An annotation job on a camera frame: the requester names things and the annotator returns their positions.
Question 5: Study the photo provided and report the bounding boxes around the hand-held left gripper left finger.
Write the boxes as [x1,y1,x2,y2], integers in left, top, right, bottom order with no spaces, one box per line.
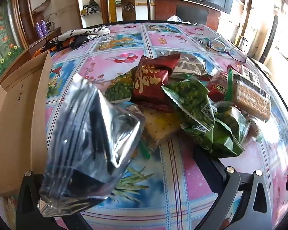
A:
[15,170,92,230]

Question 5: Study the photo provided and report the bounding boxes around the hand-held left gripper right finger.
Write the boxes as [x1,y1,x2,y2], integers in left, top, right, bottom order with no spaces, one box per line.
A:
[193,146,275,230]

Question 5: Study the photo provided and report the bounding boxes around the cardboard box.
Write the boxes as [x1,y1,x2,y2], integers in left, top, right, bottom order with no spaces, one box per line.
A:
[0,50,54,197]

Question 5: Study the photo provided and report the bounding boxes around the yellow-label cracker packet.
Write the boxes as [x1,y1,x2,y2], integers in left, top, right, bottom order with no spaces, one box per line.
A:
[134,105,183,160]

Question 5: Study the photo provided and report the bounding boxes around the silver snack packet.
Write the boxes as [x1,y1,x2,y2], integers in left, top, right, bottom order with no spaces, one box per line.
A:
[168,50,208,82]
[38,73,147,217]

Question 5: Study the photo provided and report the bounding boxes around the green pea snack packet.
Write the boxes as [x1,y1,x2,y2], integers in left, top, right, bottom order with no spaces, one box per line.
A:
[161,79,217,132]
[105,72,135,104]
[181,118,246,159]

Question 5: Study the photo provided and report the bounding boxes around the floral printed tablecloth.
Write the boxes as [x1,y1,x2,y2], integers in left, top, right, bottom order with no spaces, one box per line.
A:
[0,21,288,230]

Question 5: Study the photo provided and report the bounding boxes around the green-edged dark-label cracker packet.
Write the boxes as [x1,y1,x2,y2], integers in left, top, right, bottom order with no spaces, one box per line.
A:
[228,69,272,122]

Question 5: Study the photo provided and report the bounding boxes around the red green-label snack packet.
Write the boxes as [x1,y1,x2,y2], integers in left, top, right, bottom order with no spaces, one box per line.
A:
[206,71,231,101]

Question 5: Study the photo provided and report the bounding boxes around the orange-edged cracker packet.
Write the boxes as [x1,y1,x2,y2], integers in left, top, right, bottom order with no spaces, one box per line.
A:
[239,65,262,83]

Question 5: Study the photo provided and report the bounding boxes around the red gold-print snack packet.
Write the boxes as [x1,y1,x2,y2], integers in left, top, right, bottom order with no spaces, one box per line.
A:
[130,53,181,113]

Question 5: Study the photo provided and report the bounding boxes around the eyeglasses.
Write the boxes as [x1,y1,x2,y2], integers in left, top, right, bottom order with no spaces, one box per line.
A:
[207,37,248,63]

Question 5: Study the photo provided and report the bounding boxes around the wooden sideboard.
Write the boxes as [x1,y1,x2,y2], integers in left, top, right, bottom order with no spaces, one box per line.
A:
[26,26,63,56]

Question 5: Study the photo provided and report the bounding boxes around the white plastic bag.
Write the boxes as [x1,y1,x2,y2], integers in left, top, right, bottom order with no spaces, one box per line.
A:
[166,15,190,25]

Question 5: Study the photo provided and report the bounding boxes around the black white orange scarf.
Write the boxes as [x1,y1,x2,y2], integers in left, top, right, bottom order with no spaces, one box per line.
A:
[32,25,111,58]

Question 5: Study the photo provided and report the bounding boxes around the red-brown television cabinet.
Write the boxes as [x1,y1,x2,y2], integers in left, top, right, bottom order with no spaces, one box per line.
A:
[154,0,222,27]

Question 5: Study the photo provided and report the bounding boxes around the white shelf unit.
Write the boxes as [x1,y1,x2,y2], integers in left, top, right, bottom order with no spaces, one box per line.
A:
[75,0,106,29]

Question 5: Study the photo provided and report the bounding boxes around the wooden chair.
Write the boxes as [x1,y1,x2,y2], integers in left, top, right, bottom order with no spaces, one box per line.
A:
[100,0,154,25]

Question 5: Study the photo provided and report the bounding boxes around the dark bundle on shelf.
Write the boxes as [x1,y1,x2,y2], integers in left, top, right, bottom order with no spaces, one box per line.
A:
[80,0,100,15]

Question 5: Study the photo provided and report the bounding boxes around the flower wall poster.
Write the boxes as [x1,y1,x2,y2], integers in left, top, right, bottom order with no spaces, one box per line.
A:
[0,5,25,87]

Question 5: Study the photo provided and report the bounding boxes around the coiled dark cable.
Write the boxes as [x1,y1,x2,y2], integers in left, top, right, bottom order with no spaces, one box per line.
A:
[45,20,56,33]

